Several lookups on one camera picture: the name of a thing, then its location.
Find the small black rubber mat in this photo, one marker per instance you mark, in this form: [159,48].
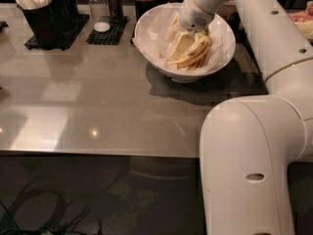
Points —
[110,37]

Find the large black rubber mat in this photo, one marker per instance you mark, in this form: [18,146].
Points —
[69,36]

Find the rear black cutlery holder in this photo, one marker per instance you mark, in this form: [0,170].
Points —
[65,12]

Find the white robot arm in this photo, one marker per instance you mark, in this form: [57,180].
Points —
[248,143]

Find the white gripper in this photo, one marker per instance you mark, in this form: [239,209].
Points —
[195,16]

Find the white ceramic bowl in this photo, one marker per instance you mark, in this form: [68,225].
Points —
[182,74]

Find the front black cutlery holder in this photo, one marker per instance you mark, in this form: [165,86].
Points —
[40,18]

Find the clear salt shaker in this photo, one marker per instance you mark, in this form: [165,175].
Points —
[99,15]

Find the black cutlery holder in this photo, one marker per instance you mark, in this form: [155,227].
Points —
[40,18]
[65,12]

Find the yellow banana bunch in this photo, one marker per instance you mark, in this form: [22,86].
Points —
[194,56]

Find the white paper bowl liner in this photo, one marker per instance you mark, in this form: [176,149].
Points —
[153,33]

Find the dark pepper shaker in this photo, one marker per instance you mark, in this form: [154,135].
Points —
[115,10]

